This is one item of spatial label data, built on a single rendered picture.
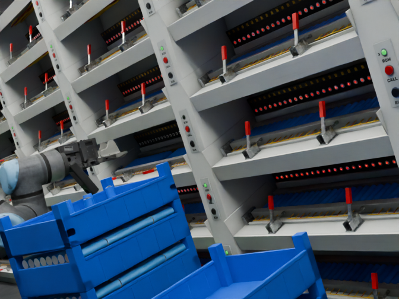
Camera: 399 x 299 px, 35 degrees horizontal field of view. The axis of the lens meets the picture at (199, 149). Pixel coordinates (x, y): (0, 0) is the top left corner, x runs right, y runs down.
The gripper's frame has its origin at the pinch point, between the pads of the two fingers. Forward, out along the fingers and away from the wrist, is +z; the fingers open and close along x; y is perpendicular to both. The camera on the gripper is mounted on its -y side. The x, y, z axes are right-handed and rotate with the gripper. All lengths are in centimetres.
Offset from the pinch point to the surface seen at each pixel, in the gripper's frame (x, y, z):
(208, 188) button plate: -30.4, -14.8, 7.6
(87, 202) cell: -65, -7, -43
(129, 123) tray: 2.8, 9.3, 7.0
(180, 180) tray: -16.5, -11.4, 8.4
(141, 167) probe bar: 12.2, -5.5, 12.5
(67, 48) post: 36, 42, 9
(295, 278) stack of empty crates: -99, -25, -27
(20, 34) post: 106, 66, 20
